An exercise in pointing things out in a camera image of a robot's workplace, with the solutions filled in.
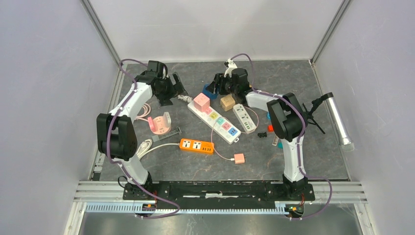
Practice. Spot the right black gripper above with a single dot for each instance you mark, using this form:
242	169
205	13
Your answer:
219	79

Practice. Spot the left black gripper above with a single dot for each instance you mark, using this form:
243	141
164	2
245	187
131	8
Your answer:
176	89

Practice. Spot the blue cube socket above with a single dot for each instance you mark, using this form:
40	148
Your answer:
209	94

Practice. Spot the tan wooden cube socket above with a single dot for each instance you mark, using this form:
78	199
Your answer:
227	102

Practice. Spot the pink cube socket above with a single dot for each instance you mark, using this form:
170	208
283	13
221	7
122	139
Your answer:
201	102

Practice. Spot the long white power strip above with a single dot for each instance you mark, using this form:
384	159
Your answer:
220	125

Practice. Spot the small white power strip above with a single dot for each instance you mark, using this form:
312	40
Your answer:
244	119

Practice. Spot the orange power strip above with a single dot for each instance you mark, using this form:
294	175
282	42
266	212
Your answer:
196	146

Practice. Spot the pink charger plug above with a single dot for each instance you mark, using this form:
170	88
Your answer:
239	158

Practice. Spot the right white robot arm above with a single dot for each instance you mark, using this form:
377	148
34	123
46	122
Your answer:
287	118

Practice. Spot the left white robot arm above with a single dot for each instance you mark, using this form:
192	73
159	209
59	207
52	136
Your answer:
116	137

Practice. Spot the pink round socket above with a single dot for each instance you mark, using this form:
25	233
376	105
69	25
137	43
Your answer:
161	124

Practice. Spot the small red cube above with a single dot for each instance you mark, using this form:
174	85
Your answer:
270	128

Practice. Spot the small black clip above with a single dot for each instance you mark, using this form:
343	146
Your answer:
262	135

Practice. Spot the grey ruler strip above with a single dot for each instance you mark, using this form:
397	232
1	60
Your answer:
275	141

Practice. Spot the black mini tripod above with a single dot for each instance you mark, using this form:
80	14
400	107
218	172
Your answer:
315	105

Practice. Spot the silver microphone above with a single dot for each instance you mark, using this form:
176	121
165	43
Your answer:
345	141

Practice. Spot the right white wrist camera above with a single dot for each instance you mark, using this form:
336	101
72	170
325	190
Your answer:
230	66

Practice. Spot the grey flat bracket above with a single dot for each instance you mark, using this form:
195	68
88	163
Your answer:
176	131

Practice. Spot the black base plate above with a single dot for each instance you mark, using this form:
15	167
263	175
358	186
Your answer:
222	195

